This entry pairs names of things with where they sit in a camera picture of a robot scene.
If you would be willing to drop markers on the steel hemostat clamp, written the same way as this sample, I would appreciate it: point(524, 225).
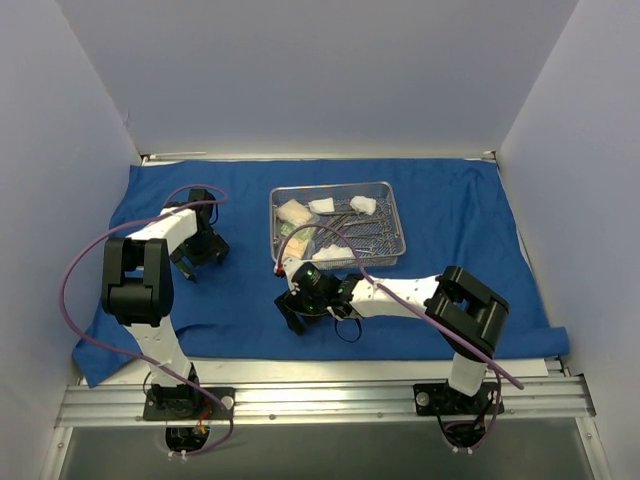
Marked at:
point(376, 226)

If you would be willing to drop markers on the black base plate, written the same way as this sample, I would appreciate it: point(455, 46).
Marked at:
point(210, 402)
point(432, 399)

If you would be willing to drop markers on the cream gauze pack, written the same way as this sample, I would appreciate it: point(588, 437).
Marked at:
point(295, 213)

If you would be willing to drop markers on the peach gauze pack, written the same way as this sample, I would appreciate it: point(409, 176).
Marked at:
point(299, 248)

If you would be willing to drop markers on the steel mesh instrument tray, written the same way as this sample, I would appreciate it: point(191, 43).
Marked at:
point(381, 191)

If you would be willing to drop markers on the white gauze pad front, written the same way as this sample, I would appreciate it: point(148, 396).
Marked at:
point(333, 252)

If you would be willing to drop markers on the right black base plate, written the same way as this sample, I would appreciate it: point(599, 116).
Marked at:
point(432, 399)

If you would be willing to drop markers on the steel surgical scissors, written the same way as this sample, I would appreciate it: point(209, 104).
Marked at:
point(338, 219)

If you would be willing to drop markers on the white gauze roll middle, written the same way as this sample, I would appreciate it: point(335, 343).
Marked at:
point(322, 206)

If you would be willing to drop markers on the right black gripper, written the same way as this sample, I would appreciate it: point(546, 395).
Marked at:
point(292, 307)

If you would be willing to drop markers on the aluminium back rail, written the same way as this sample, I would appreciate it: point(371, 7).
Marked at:
point(177, 157)

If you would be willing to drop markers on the white gauze roll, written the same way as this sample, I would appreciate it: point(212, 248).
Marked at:
point(363, 205)
point(322, 206)

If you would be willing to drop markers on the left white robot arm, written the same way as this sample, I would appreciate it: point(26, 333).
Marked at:
point(138, 289)

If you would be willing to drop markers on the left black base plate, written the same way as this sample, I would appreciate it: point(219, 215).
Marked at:
point(210, 402)

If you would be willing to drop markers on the white gauze roll right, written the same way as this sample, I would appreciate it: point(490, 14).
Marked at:
point(363, 205)

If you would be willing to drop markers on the aluminium front rail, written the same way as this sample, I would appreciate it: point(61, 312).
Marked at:
point(326, 403)

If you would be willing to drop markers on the aluminium rail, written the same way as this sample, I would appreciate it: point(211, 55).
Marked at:
point(177, 157)
point(326, 403)

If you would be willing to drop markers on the blue surgical drape cloth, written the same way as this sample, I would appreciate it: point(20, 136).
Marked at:
point(453, 212)

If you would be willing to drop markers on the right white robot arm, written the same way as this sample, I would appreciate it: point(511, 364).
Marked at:
point(469, 315)

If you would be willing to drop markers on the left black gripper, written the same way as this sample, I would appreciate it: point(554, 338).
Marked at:
point(201, 251)

